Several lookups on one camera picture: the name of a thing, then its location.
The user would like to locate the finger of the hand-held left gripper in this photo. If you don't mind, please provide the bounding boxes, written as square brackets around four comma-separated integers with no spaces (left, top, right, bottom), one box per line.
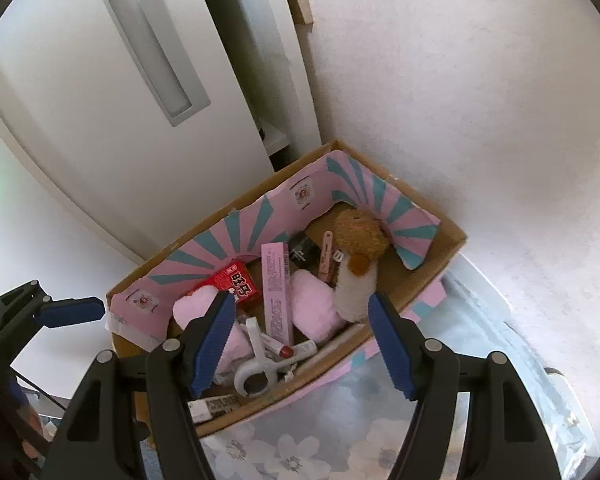
[0,280,107,361]

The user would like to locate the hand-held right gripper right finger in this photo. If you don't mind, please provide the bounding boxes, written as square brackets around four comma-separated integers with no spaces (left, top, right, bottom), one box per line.
[368,291,563,480]

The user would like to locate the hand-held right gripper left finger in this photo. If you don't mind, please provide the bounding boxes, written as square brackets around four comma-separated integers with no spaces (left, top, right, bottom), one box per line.
[44,290,238,480]

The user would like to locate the white plastic clip tool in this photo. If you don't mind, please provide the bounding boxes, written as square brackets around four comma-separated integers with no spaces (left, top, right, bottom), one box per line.
[233,316,276,398]

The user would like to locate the black and white labelled tube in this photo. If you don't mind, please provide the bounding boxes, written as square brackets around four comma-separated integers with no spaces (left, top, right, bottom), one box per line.
[187,392,243,416]

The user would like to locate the red printed carton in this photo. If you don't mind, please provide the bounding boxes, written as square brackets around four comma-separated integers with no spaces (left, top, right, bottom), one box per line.
[200,259,261,311]

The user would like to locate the long pink carton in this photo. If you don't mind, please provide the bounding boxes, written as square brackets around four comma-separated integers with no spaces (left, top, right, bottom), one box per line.
[261,241,295,347]

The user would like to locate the white tube with red cap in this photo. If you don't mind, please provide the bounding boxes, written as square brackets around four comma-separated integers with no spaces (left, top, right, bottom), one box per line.
[260,334,320,363]

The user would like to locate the brown and white plush toy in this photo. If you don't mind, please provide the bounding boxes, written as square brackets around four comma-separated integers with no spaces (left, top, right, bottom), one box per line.
[332,208,391,322]

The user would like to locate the pink clothespin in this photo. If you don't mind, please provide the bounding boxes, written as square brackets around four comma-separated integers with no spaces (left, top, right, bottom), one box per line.
[317,230,337,281]

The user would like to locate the pink striped cardboard box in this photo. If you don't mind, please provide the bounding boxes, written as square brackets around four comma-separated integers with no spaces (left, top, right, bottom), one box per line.
[105,139,468,438]

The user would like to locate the blue floral bedsheet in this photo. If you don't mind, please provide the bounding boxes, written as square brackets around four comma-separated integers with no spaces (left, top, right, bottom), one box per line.
[145,280,531,480]

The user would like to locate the white bed table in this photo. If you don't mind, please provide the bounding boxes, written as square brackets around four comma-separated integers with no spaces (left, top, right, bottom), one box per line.
[442,252,600,480]

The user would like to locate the white cabinet door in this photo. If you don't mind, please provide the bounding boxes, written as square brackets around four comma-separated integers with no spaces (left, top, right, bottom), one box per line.
[0,0,326,266]

